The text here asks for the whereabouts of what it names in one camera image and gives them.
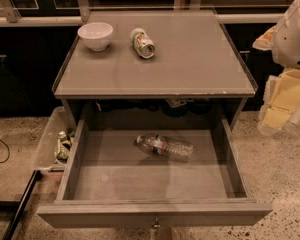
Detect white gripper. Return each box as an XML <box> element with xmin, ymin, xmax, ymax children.
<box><xmin>252</xmin><ymin>0</ymin><xmax>300</xmax><ymax>135</ymax></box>

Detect clear plastic water bottle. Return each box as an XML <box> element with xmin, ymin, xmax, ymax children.
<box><xmin>136</xmin><ymin>134</ymin><xmax>194</xmax><ymax>163</ymax></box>

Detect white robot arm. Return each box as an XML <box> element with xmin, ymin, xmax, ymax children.
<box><xmin>253</xmin><ymin>0</ymin><xmax>300</xmax><ymax>135</ymax></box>

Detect grey cabinet with counter top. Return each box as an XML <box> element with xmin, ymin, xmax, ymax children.
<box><xmin>51</xmin><ymin>9</ymin><xmax>259</xmax><ymax>132</ymax></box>

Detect metal drawer knob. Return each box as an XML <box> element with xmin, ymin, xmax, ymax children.
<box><xmin>152</xmin><ymin>217</ymin><xmax>161</xmax><ymax>229</ymax></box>

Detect open grey top drawer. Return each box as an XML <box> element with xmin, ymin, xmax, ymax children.
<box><xmin>38</xmin><ymin>120</ymin><xmax>272</xmax><ymax>228</ymax></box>

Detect lying drink can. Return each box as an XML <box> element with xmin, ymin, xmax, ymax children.
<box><xmin>130</xmin><ymin>28</ymin><xmax>155</xmax><ymax>59</ymax></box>

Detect white ceramic bowl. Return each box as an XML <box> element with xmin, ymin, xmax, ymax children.
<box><xmin>77</xmin><ymin>22</ymin><xmax>114</xmax><ymax>51</ymax></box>

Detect green items in bin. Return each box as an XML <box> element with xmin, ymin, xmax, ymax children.
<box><xmin>54</xmin><ymin>131</ymin><xmax>75</xmax><ymax>164</ymax></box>

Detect clear plastic storage bin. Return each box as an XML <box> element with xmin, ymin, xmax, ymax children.
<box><xmin>33</xmin><ymin>106</ymin><xmax>76</xmax><ymax>172</ymax></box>

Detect white metal railing frame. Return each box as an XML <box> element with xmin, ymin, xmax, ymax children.
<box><xmin>0</xmin><ymin>0</ymin><xmax>300</xmax><ymax>28</ymax></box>

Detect black floor rail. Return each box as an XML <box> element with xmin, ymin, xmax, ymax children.
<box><xmin>0</xmin><ymin>170</ymin><xmax>42</xmax><ymax>240</ymax></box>

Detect black cable on floor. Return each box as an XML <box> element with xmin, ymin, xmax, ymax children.
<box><xmin>0</xmin><ymin>132</ymin><xmax>11</xmax><ymax>164</ymax></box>

